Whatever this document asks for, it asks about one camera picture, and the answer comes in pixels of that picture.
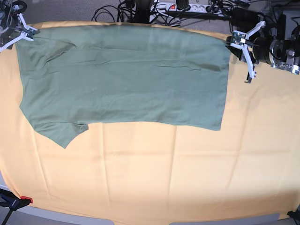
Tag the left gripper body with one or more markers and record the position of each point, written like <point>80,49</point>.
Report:
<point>261,50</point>

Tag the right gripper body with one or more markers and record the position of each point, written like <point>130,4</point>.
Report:
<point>10,31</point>

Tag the green T-shirt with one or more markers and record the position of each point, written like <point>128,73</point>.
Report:
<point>75,76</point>

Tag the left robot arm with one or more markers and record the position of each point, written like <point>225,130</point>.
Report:
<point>279,54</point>

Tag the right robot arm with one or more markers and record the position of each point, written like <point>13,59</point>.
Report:
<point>6,8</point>

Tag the black power adapter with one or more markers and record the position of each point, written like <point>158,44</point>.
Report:
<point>244,17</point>

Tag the white power strip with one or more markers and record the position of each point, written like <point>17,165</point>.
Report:
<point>194,10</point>

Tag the black red clamp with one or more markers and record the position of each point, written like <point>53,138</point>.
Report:
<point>12,202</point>

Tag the black corner clamp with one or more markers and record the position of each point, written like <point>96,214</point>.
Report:
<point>295,215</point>

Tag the black centre post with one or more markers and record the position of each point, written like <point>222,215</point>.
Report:
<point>139,11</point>

